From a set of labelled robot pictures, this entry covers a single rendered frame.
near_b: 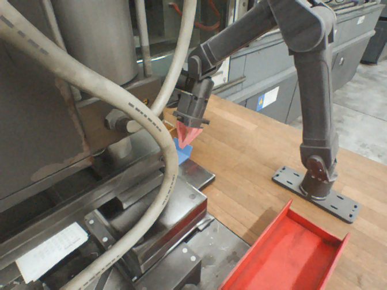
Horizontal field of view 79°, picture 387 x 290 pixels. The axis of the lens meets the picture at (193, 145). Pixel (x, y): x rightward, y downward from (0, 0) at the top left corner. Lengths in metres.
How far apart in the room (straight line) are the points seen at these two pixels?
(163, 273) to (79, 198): 0.21
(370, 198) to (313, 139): 0.25
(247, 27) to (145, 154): 0.35
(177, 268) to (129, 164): 0.20
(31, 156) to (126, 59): 0.10
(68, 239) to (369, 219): 0.64
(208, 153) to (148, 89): 0.51
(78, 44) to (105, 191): 0.14
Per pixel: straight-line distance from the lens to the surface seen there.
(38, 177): 0.19
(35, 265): 0.52
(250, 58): 1.53
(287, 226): 0.58
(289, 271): 0.53
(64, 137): 0.18
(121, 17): 0.21
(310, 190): 0.63
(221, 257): 0.52
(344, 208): 0.66
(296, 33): 0.48
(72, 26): 0.20
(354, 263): 0.60
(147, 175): 0.29
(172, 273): 0.41
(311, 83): 0.51
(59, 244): 0.53
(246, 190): 0.62
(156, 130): 0.18
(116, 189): 0.27
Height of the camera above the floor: 1.36
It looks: 38 degrees down
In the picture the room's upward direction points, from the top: straight up
